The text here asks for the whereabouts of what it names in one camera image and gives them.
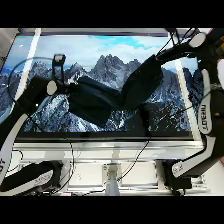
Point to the blue jeans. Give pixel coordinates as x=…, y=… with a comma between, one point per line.
x=93, y=100

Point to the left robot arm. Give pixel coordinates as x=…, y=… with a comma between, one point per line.
x=10, y=140

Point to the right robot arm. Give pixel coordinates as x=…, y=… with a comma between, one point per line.
x=206, y=113

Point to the silver frame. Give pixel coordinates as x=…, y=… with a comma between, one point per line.
x=113, y=173

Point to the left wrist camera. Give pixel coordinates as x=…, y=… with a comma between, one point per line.
x=59, y=59

